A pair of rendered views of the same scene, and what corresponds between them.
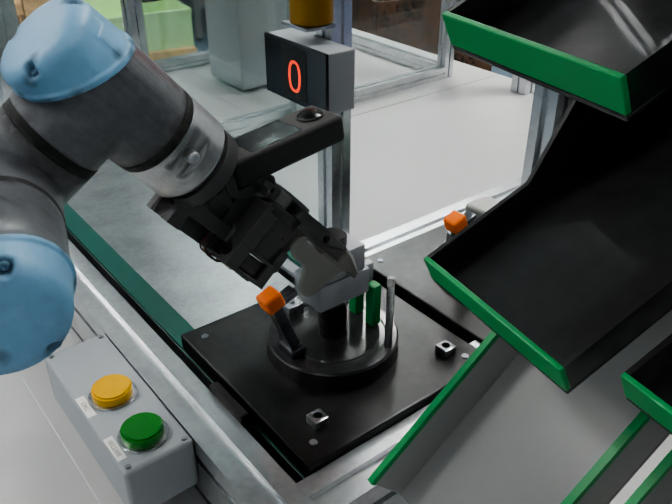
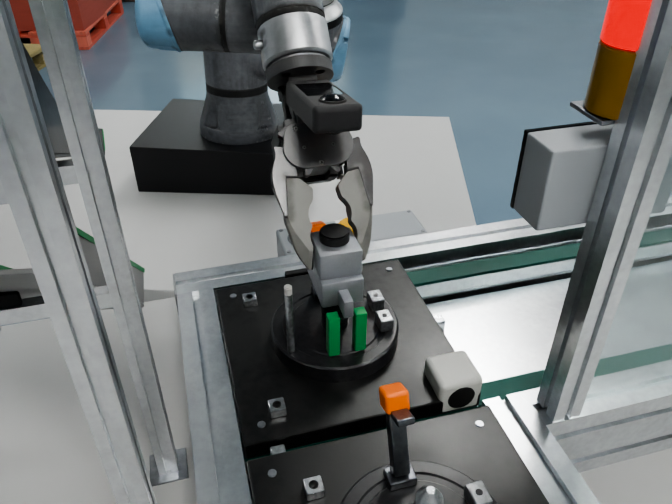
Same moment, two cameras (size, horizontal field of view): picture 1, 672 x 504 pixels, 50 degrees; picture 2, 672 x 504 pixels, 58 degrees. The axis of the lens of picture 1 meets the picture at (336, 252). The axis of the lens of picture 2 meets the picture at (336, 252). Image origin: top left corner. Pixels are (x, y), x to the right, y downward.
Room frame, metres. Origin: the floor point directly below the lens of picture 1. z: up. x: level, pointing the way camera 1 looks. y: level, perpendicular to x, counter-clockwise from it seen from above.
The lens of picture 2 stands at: (0.81, -0.46, 1.44)
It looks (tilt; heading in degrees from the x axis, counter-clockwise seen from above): 35 degrees down; 112
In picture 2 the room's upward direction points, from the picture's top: straight up
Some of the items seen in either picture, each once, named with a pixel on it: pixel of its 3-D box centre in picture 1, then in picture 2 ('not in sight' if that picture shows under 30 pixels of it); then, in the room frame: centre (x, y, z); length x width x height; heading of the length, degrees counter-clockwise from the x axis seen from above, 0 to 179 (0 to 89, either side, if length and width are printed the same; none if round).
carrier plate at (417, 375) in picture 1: (332, 352); (334, 341); (0.62, 0.00, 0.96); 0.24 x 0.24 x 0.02; 38
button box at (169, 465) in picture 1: (117, 416); (351, 247); (0.55, 0.23, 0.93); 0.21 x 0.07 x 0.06; 38
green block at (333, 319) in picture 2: (373, 303); (333, 334); (0.64, -0.04, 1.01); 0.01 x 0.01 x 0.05; 38
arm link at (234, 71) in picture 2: not in sight; (238, 44); (0.22, 0.51, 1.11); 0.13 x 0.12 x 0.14; 21
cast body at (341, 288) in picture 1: (339, 261); (337, 265); (0.63, 0.00, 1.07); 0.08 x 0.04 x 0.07; 128
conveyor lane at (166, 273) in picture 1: (216, 268); (570, 339); (0.87, 0.17, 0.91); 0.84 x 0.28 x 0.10; 38
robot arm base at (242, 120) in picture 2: not in sight; (238, 106); (0.21, 0.50, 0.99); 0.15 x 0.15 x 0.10
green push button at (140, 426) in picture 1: (143, 433); not in sight; (0.50, 0.18, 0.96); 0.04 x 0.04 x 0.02
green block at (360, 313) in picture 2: (356, 291); (359, 329); (0.66, -0.02, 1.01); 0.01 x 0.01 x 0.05; 38
